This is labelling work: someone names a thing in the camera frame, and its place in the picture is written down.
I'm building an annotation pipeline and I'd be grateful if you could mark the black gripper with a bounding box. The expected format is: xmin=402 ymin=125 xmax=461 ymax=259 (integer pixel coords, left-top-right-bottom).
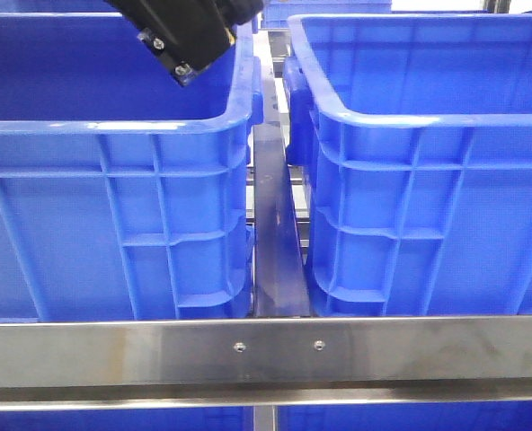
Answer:
xmin=109 ymin=0 xmax=264 ymax=87

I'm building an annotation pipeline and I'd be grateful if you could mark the blue crate rear centre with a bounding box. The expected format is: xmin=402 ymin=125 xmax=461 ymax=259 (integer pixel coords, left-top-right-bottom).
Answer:
xmin=262 ymin=0 xmax=392 ymax=29

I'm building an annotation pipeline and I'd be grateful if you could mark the blue crate rear left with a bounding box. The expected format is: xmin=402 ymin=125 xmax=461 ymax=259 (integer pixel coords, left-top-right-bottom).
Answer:
xmin=13 ymin=0 xmax=258 ymax=19

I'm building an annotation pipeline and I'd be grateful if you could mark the large blue crate left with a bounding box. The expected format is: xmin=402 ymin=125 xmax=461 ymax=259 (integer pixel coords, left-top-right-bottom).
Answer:
xmin=0 ymin=13 xmax=262 ymax=323

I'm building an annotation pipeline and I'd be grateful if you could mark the large blue crate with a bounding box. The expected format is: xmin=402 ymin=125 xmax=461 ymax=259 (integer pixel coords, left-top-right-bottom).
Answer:
xmin=284 ymin=13 xmax=532 ymax=316
xmin=0 ymin=13 xmax=262 ymax=323

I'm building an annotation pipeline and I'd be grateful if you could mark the steel centre divider bar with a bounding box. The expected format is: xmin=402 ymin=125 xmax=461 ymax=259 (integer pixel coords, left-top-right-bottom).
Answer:
xmin=252 ymin=71 xmax=311 ymax=318

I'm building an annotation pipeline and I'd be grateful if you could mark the large blue crate right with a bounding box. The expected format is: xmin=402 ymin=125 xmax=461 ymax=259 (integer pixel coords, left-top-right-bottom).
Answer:
xmin=284 ymin=13 xmax=532 ymax=316

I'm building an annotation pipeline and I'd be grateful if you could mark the blue crate lower left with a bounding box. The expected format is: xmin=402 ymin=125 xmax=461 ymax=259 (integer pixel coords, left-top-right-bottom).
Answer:
xmin=0 ymin=407 xmax=253 ymax=430

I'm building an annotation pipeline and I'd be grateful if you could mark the blue crate lower right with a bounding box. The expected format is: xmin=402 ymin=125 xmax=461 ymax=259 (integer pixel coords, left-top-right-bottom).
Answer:
xmin=278 ymin=401 xmax=532 ymax=431

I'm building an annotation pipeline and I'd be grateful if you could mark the left rail screw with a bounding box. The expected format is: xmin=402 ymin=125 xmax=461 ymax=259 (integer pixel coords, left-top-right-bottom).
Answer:
xmin=233 ymin=342 xmax=246 ymax=353

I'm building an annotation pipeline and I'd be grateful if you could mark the rail screw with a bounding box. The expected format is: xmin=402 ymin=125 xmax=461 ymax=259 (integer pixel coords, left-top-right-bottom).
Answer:
xmin=233 ymin=342 xmax=246 ymax=353
xmin=314 ymin=340 xmax=325 ymax=351

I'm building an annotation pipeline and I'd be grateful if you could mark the right rail screw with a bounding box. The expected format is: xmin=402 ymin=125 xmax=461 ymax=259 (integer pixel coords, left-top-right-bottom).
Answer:
xmin=314 ymin=340 xmax=325 ymax=351

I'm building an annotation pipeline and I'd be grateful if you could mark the steel front shelf rail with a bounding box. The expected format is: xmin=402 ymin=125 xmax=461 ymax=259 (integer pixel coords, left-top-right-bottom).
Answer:
xmin=0 ymin=316 xmax=532 ymax=410

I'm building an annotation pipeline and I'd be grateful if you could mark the steel lower vertical post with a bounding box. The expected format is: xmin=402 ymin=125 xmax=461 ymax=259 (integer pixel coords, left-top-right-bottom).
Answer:
xmin=253 ymin=405 xmax=278 ymax=431

